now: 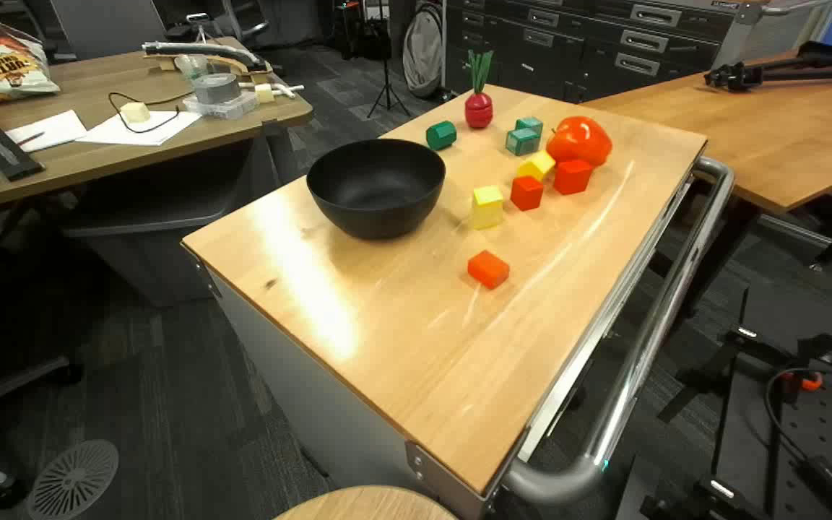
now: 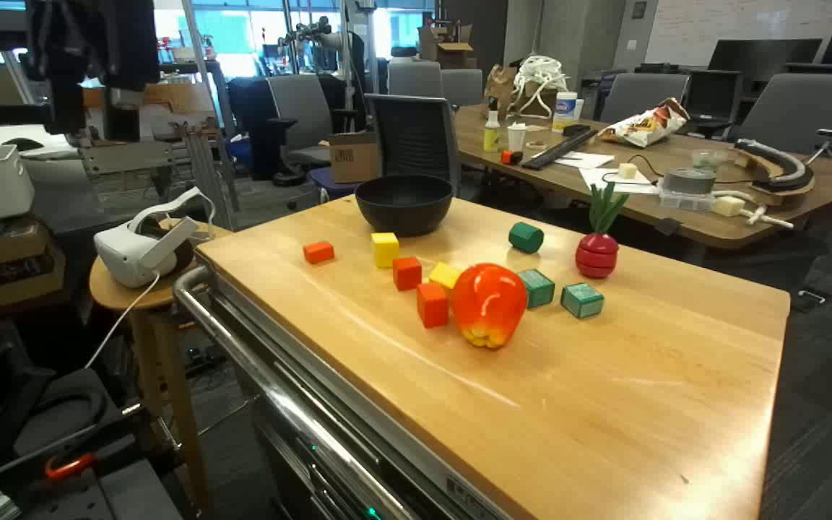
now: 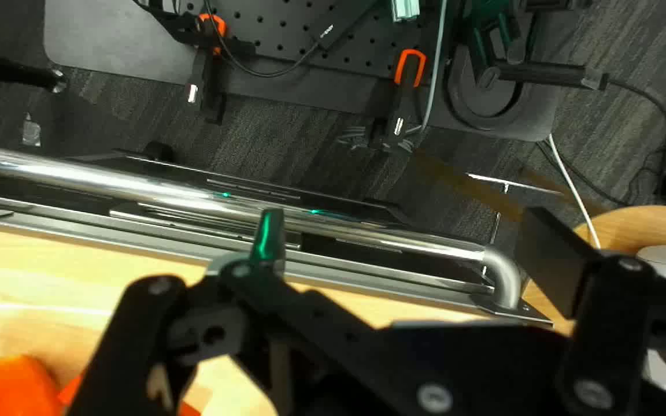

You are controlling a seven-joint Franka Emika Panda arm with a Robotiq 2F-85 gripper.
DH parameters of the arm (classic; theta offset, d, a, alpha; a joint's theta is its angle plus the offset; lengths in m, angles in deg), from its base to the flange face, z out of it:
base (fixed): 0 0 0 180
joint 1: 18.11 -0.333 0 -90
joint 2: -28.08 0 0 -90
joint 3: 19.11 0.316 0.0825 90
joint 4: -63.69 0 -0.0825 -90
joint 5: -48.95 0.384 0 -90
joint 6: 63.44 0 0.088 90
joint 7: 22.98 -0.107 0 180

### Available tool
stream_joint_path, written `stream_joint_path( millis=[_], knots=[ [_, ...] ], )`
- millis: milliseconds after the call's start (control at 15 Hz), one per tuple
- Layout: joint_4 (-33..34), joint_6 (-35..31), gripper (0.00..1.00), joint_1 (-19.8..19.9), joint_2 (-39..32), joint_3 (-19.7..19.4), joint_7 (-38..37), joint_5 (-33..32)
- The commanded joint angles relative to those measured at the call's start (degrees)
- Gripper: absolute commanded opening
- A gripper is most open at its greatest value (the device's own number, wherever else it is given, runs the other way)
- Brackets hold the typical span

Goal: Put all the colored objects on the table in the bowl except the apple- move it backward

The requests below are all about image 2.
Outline pale yellow wooden block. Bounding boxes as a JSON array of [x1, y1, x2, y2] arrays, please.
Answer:
[[425, 261, 464, 292]]

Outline yellow wooden cube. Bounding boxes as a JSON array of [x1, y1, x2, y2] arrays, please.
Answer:
[[369, 229, 403, 272]]

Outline green wooden cylinder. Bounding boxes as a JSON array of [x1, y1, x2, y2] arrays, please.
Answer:
[[506, 220, 546, 258]]

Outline red toy radish green leaves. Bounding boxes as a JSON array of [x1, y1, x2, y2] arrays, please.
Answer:
[[571, 180, 632, 284]]

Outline black bowl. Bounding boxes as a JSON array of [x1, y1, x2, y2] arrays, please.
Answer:
[[353, 170, 457, 240]]

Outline small orange wooden cube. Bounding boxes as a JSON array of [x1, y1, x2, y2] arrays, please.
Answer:
[[390, 255, 425, 294]]

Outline large orange wooden cube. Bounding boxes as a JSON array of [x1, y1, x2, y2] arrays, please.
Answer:
[[412, 279, 453, 331]]

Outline orange-red pepper toy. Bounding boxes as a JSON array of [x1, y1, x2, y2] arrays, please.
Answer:
[[447, 261, 532, 353]]

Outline cardboard box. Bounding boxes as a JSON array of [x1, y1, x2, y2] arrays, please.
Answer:
[[327, 131, 383, 187]]

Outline green wooden cube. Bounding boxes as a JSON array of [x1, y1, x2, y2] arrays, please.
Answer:
[[518, 265, 558, 311], [558, 279, 606, 323]]

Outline dark grey chair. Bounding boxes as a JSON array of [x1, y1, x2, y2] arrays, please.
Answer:
[[366, 92, 461, 196]]

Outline small green capped bottle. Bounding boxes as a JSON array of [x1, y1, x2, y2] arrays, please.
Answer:
[[480, 106, 506, 157]]

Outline long black keyboard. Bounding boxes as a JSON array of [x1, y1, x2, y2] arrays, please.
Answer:
[[518, 121, 604, 174]]

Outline metal tool cart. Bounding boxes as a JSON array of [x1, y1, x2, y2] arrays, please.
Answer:
[[178, 258, 515, 520]]

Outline white paper sheet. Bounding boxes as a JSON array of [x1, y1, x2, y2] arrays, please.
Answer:
[[555, 148, 620, 174], [578, 162, 665, 196]]

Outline white plastic bottle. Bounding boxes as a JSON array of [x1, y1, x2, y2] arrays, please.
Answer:
[[552, 86, 584, 135]]

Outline dark blue chair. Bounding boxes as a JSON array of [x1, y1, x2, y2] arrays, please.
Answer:
[[224, 74, 288, 181]]

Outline chips bag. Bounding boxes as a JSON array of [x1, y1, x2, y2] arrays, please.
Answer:
[[597, 95, 692, 149]]

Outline white VR headset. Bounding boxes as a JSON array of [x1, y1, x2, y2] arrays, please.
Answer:
[[91, 186, 219, 292]]

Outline round wooden stool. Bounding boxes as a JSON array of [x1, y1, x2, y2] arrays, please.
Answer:
[[86, 220, 236, 515]]

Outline white plastic connector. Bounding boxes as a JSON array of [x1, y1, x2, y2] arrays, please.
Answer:
[[714, 190, 793, 230]]

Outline black office chair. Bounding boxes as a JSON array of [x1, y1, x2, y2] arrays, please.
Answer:
[[684, 66, 746, 138]]

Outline person in dark clothing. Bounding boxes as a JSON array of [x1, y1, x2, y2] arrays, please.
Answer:
[[24, 0, 164, 145]]

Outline large grey office chair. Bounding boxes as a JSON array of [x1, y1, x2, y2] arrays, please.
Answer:
[[731, 70, 832, 162]]

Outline brown box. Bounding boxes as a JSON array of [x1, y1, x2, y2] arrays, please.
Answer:
[[0, 222, 65, 323]]

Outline steel cart handle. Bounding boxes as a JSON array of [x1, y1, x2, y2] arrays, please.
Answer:
[[169, 262, 418, 520]]

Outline white rope bundle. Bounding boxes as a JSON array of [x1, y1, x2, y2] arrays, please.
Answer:
[[512, 53, 570, 118]]

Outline white headset cable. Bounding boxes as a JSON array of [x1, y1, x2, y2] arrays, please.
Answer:
[[81, 272, 164, 372]]

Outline curved black white hose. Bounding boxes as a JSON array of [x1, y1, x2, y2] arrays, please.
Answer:
[[731, 135, 817, 196]]

